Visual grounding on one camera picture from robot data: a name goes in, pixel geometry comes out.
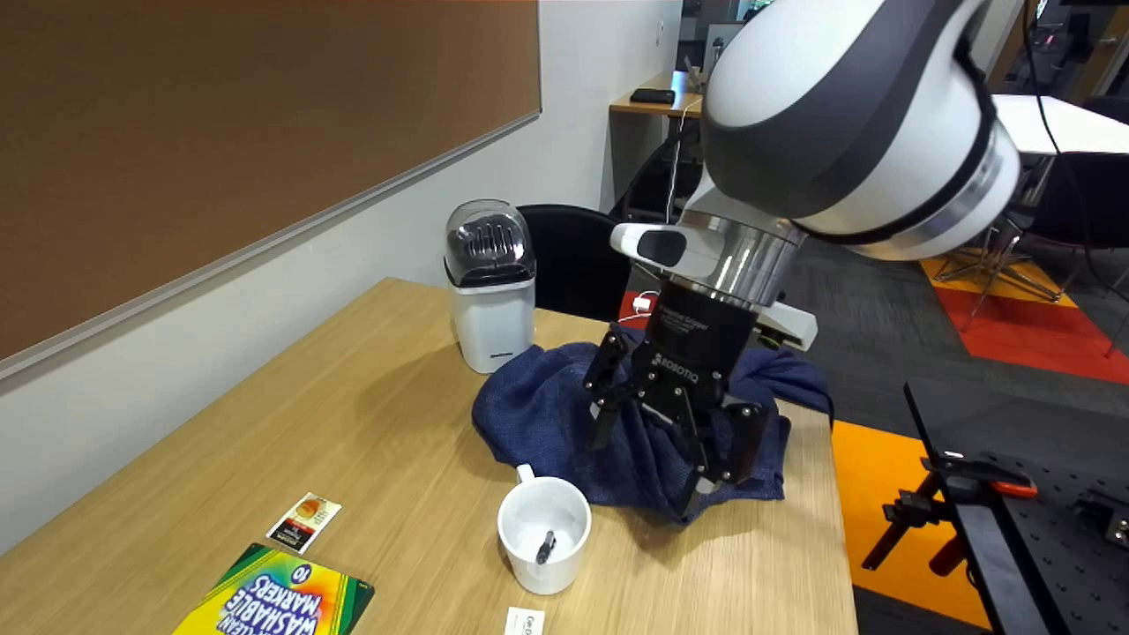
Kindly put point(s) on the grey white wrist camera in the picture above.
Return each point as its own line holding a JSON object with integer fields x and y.
{"x": 655, "y": 245}

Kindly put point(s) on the orange floor mat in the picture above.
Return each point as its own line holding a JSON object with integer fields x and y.
{"x": 902, "y": 507}

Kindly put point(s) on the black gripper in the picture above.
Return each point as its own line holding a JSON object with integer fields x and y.
{"x": 692, "y": 340}

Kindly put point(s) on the small white paper packet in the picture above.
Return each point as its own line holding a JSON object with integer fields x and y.
{"x": 524, "y": 624}

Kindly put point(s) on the brown cork board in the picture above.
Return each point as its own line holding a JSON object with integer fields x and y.
{"x": 212, "y": 130}

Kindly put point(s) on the wooden background desk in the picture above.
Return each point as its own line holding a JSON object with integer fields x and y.
{"x": 641, "y": 117}

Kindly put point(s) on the white ceramic mug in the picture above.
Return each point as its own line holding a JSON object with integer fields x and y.
{"x": 544, "y": 545}

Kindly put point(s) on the red floor mat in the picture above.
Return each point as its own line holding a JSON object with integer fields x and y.
{"x": 1036, "y": 338}

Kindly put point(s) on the dark blue pen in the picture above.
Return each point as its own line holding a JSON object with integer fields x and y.
{"x": 550, "y": 547}

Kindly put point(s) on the dark blue cloth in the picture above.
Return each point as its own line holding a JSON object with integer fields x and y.
{"x": 534, "y": 409}

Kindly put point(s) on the small printed tea packet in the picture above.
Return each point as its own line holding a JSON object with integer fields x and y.
{"x": 304, "y": 523}

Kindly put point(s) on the black office chair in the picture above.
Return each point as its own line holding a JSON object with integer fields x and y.
{"x": 577, "y": 264}

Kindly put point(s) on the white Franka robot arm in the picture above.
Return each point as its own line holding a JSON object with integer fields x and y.
{"x": 848, "y": 106}

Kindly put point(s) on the black perforated breadboard table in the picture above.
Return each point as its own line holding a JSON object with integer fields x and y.
{"x": 1061, "y": 552}

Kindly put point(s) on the yellow green crayon box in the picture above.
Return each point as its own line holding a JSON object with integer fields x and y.
{"x": 280, "y": 602}

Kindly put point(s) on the white popcorn maker dark lid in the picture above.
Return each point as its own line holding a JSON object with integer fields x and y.
{"x": 493, "y": 309}

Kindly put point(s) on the white background table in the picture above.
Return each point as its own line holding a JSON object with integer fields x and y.
{"x": 1079, "y": 124}

